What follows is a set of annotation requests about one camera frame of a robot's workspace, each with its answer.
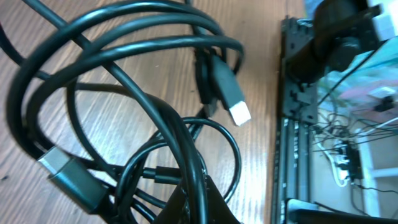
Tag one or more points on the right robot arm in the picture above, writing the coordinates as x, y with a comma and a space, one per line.
340, 30

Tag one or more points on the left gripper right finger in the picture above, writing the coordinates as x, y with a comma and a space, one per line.
218, 211

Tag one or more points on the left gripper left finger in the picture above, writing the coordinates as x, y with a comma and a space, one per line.
176, 210

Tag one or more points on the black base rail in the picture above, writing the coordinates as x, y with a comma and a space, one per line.
296, 113

